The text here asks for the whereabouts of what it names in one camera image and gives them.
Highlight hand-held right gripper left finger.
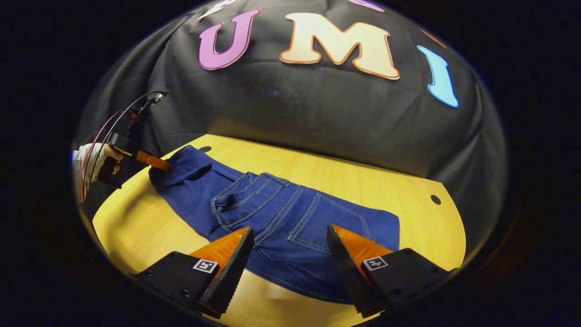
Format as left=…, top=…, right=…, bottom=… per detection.
left=133, top=226, right=255, bottom=319

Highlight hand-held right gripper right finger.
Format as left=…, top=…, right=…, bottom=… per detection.
left=327, top=223, right=458, bottom=319

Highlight blue jeans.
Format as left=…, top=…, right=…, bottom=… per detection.
left=148, top=145, right=401, bottom=305

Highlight thin red cable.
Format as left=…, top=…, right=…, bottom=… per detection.
left=80, top=109, right=137, bottom=203

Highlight black backdrop cloth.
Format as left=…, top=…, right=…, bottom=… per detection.
left=73, top=0, right=508, bottom=255

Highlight thin black cable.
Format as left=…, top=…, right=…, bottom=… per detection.
left=88, top=90, right=160, bottom=183

